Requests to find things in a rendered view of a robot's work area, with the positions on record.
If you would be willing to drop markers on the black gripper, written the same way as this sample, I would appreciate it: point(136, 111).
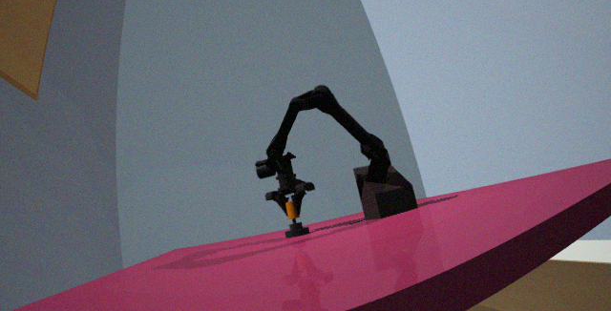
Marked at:
point(287, 182)

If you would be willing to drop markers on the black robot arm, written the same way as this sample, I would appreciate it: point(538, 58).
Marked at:
point(323, 99)

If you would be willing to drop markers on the orange knob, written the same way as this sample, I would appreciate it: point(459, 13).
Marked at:
point(291, 210)

